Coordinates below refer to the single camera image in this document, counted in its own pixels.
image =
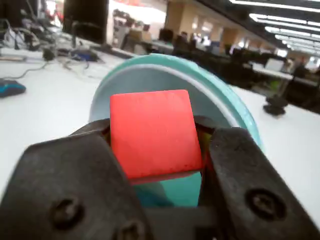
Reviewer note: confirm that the blue and black desk gadget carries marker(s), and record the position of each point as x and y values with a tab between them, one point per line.
10	88

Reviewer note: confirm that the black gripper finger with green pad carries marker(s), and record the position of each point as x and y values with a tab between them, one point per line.
250	180
62	175

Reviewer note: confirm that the small black stand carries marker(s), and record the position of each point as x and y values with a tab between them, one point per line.
275	106

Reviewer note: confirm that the black computer monitor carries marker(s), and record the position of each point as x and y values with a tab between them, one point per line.
86	20

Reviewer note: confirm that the teal plastic bin with lid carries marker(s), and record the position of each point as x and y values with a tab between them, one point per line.
175	75

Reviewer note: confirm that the red lego block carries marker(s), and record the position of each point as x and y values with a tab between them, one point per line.
153	135

